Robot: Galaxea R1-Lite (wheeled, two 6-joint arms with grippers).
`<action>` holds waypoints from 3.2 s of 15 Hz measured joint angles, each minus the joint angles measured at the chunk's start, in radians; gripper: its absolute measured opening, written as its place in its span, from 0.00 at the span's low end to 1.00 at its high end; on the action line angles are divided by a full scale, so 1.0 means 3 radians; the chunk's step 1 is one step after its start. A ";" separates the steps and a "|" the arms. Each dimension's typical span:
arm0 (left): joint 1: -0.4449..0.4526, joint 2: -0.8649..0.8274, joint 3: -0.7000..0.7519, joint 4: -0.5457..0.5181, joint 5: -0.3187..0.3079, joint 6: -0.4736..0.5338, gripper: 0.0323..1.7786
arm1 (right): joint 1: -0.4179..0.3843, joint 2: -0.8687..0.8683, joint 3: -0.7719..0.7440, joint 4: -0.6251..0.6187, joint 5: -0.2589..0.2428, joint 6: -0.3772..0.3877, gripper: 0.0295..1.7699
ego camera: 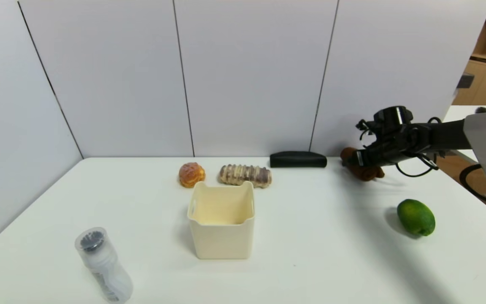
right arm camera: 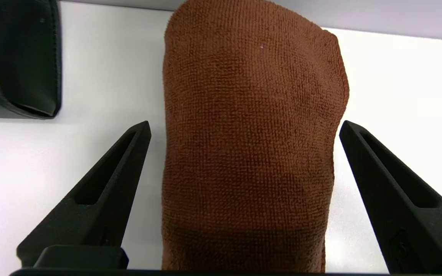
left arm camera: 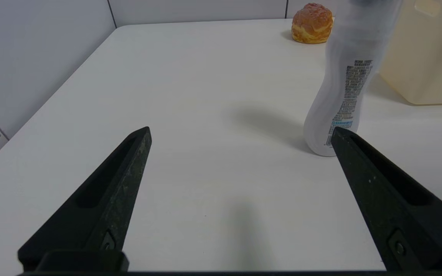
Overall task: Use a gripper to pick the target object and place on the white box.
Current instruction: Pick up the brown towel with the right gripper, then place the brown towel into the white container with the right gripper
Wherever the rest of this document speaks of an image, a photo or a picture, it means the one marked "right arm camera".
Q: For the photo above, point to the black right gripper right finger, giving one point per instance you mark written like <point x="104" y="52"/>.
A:
<point x="409" y="207"/>

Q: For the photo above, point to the black oblong case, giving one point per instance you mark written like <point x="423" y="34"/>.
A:
<point x="17" y="57"/>

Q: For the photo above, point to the brown towel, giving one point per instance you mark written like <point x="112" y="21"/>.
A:
<point x="251" y="145"/>

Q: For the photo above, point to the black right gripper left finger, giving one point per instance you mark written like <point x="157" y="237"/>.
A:
<point x="102" y="207"/>

